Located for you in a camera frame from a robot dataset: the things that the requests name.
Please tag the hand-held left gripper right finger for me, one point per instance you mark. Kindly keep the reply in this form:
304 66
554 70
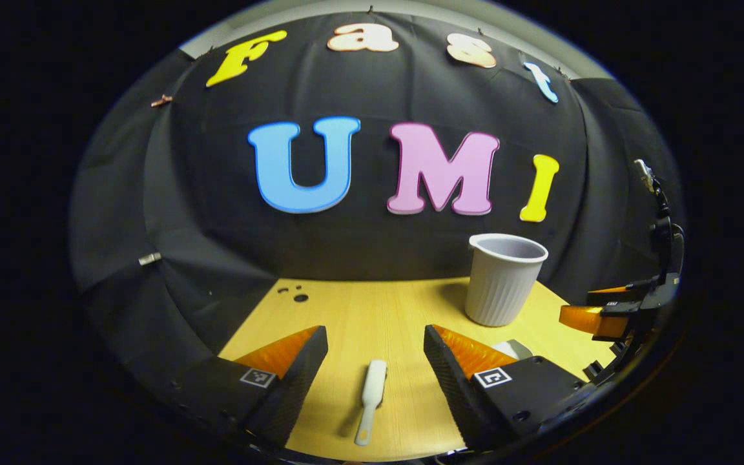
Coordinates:
449 381

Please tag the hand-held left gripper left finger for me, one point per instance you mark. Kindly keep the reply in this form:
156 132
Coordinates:
291 387

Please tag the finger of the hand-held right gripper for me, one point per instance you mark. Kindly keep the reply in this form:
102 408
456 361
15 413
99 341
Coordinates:
588 320
624 296

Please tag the white dustpan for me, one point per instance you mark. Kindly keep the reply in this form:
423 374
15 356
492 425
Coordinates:
514 350

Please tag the small white broom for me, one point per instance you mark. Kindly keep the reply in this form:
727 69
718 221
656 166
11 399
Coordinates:
375 381

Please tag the white ribbed garbage bin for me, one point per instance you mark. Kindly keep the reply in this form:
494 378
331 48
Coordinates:
501 284

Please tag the wooden desktop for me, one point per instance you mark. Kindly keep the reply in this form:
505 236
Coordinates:
359 310

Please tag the black backdrop cloth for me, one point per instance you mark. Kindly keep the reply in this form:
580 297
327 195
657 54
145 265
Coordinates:
217 213

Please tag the white cloth clip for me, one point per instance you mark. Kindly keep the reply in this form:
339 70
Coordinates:
150 259

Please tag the copper cloth clip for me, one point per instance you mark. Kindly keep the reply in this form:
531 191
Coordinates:
161 101

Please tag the small black bracket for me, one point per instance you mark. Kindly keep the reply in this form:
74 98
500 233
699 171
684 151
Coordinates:
593 371

